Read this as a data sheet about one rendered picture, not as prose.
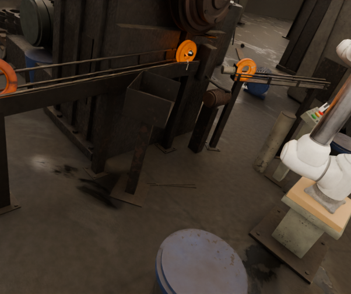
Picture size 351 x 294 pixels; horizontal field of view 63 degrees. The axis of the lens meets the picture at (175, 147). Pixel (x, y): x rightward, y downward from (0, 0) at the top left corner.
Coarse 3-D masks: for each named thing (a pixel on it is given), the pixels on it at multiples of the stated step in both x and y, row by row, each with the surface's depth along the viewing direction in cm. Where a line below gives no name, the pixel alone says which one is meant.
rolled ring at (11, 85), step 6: (0, 60) 109; (0, 66) 110; (6, 66) 111; (6, 72) 112; (12, 72) 113; (6, 78) 114; (12, 78) 114; (6, 84) 115; (12, 84) 114; (6, 90) 113; (12, 90) 114; (6, 96) 113
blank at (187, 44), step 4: (188, 40) 174; (180, 44) 172; (184, 44) 171; (188, 44) 173; (192, 44) 175; (180, 48) 172; (184, 48) 172; (188, 48) 175; (192, 48) 178; (176, 52) 174; (180, 52) 172; (184, 52) 174; (176, 56) 175; (180, 56) 174; (192, 56) 182; (180, 60) 176; (184, 60) 179; (188, 60) 181
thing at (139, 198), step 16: (144, 80) 147; (160, 80) 145; (128, 96) 124; (144, 96) 123; (160, 96) 150; (176, 96) 148; (128, 112) 128; (144, 112) 127; (160, 112) 126; (144, 128) 146; (144, 144) 151; (128, 176) 164; (112, 192) 168; (128, 192) 171; (144, 192) 175
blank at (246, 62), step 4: (240, 60) 202; (244, 60) 200; (248, 60) 200; (240, 64) 201; (244, 64) 201; (248, 64) 202; (252, 64) 202; (240, 68) 203; (252, 68) 204; (256, 68) 205; (240, 72) 204; (248, 72) 206; (252, 72) 206
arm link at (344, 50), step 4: (344, 40) 164; (348, 40) 163; (340, 44) 165; (344, 44) 163; (348, 44) 162; (336, 48) 167; (340, 48) 164; (344, 48) 163; (348, 48) 160; (336, 52) 169; (340, 52) 165; (344, 52) 163; (348, 52) 160; (340, 56) 167; (344, 56) 163; (348, 56) 161; (344, 60) 166; (348, 60) 162; (348, 64) 166
